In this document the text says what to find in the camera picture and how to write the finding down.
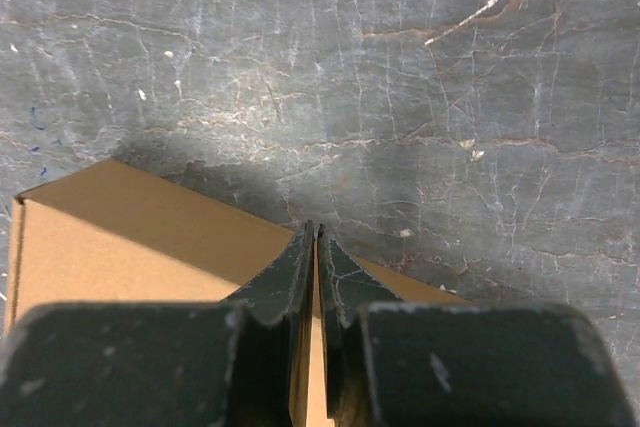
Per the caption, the cardboard box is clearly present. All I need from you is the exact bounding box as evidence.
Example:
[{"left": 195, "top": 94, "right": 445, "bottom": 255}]
[{"left": 3, "top": 156, "right": 474, "bottom": 427}]

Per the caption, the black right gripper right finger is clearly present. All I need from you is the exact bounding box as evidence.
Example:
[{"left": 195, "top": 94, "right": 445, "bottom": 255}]
[{"left": 317, "top": 229, "right": 636, "bottom": 426}]

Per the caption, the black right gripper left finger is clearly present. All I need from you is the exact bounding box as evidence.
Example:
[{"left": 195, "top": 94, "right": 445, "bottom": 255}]
[{"left": 1, "top": 223, "right": 314, "bottom": 426}]

